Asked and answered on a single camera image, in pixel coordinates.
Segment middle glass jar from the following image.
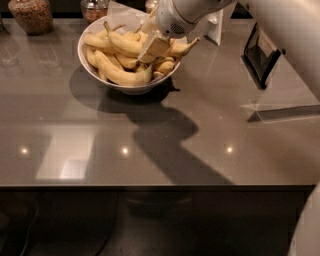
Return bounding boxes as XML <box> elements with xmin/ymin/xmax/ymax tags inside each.
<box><xmin>80</xmin><ymin>0</ymin><xmax>109</xmax><ymax>24</ymax></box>

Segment left glass grain jar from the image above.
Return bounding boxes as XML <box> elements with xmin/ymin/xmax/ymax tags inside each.
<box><xmin>8</xmin><ymin>0</ymin><xmax>53</xmax><ymax>36</ymax></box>

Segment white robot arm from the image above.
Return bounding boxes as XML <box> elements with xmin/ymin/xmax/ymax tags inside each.
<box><xmin>142</xmin><ymin>0</ymin><xmax>320</xmax><ymax>97</ymax></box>

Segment white paper bowl liner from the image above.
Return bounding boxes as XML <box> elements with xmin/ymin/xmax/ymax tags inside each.
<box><xmin>107</xmin><ymin>1</ymin><xmax>186</xmax><ymax>40</ymax></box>

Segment white ceramic bowl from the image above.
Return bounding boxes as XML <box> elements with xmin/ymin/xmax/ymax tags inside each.
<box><xmin>77</xmin><ymin>16</ymin><xmax>181</xmax><ymax>95</ymax></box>

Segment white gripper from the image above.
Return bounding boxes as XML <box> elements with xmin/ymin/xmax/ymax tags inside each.
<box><xmin>138</xmin><ymin>0</ymin><xmax>214</xmax><ymax>64</ymax></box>

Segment clear acrylic holder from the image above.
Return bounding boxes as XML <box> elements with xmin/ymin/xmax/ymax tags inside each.
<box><xmin>245</xmin><ymin>57</ymin><xmax>320</xmax><ymax>123</ymax></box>

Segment right yellow banana with stem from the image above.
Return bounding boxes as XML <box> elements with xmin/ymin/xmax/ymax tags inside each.
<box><xmin>167</xmin><ymin>37</ymin><xmax>200</xmax><ymax>58</ymax></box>

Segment long yellow banana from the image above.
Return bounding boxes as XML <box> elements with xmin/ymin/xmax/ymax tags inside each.
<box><xmin>103</xmin><ymin>21</ymin><xmax>143</xmax><ymax>58</ymax></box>

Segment front yellow banana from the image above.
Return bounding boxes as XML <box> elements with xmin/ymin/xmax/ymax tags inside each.
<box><xmin>94</xmin><ymin>50</ymin><xmax>153</xmax><ymax>87</ymax></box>

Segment white paper bag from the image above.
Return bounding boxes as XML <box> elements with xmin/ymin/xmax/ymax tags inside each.
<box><xmin>198</xmin><ymin>11</ymin><xmax>223</xmax><ymax>46</ymax></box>

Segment left rear yellow banana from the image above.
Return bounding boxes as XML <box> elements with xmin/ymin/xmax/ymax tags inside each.
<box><xmin>83</xmin><ymin>25</ymin><xmax>124</xmax><ymax>52</ymax></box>

